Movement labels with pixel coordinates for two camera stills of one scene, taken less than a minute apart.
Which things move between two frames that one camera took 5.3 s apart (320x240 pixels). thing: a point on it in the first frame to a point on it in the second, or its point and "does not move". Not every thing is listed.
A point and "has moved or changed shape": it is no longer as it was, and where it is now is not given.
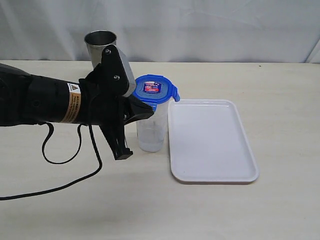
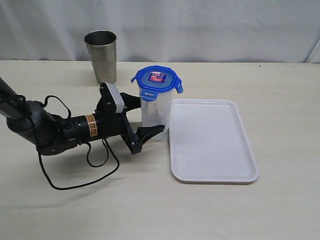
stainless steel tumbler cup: [96, 41] does not move
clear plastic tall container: [152, 132] has moved or changed shape
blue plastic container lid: [154, 89] has moved or changed shape
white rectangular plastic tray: [208, 142] does not move
